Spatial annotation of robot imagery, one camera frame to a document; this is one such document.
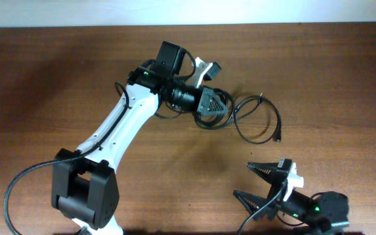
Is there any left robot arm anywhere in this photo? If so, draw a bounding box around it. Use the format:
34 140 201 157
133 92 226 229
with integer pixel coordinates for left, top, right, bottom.
51 42 227 234

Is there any black usb cable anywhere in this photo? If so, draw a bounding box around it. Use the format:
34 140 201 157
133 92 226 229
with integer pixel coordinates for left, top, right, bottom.
154 97 208 130
232 95 283 145
193 88 236 131

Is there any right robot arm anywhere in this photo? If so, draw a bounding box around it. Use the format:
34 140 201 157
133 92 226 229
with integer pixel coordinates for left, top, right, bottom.
233 158 349 234

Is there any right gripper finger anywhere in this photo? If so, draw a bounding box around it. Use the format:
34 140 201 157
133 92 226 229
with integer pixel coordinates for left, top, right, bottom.
247 161 288 185
233 190 275 221

